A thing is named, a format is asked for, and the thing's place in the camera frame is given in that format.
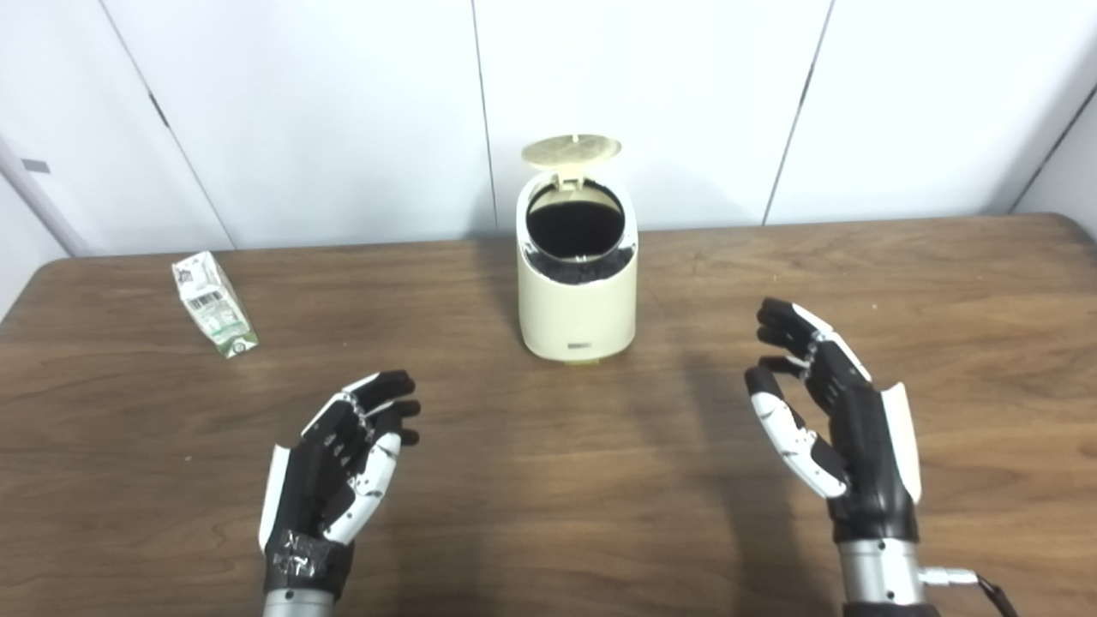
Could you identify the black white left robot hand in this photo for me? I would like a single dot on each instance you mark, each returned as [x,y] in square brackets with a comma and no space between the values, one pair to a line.
[317,480]

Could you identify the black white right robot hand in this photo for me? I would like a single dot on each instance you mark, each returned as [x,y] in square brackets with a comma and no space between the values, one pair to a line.
[866,446]

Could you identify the white green milk carton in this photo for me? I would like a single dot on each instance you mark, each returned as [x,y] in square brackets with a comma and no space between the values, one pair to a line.
[212,304]

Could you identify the cream round bin lid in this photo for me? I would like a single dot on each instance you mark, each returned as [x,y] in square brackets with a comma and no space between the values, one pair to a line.
[570,152]

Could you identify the cream-colored bin body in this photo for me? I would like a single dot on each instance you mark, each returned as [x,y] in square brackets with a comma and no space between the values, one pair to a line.
[578,313]

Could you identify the black bin liner bag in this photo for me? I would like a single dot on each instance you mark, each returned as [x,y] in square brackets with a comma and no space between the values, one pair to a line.
[574,227]

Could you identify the small gray wall tag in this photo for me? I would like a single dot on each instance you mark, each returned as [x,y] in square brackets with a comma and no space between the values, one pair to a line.
[35,165]

